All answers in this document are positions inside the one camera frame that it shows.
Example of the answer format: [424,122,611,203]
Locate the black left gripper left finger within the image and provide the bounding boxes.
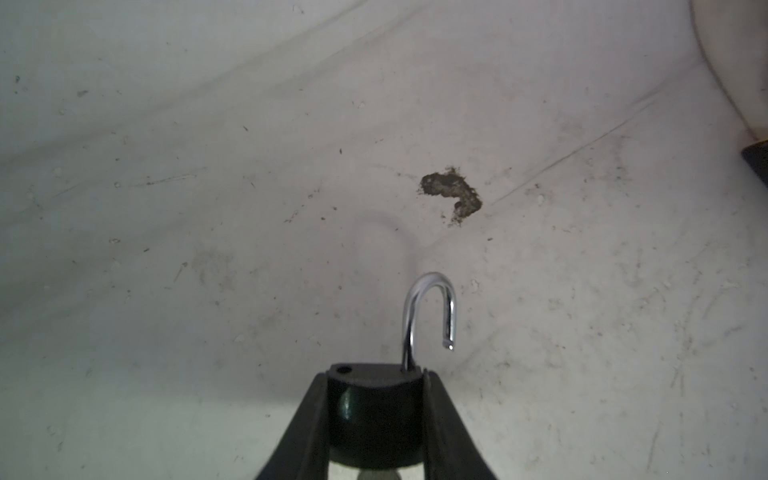
[256,373,330,480]

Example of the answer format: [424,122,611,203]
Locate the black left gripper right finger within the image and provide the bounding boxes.
[422,370,497,480]

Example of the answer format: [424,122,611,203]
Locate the dark grey padlock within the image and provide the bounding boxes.
[328,272,457,470]

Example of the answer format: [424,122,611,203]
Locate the dark putty stain lump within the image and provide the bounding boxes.
[419,166,483,226]

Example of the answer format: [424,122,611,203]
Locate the white knit work glove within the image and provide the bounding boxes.
[690,0,767,140]

